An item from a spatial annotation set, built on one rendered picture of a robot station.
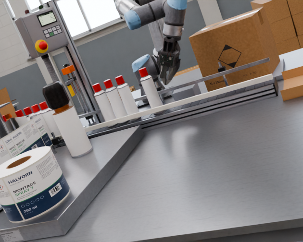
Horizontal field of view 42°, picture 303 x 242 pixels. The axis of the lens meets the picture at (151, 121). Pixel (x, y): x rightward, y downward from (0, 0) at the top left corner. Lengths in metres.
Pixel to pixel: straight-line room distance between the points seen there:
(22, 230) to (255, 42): 1.16
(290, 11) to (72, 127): 3.87
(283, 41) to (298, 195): 4.23
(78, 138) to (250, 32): 0.83
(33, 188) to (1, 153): 0.41
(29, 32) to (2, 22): 6.28
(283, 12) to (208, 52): 3.27
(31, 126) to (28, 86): 6.47
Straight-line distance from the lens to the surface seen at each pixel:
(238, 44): 1.76
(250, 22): 1.73
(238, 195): 0.95
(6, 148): 1.57
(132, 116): 1.71
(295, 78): 1.69
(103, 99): 1.76
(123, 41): 7.39
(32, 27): 1.89
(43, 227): 1.15
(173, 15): 1.53
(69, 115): 1.52
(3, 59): 8.26
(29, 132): 1.68
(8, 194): 1.19
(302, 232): 0.89
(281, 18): 5.02
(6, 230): 1.24
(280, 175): 0.98
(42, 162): 1.17
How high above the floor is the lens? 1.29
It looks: 14 degrees down
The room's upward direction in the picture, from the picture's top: 22 degrees counter-clockwise
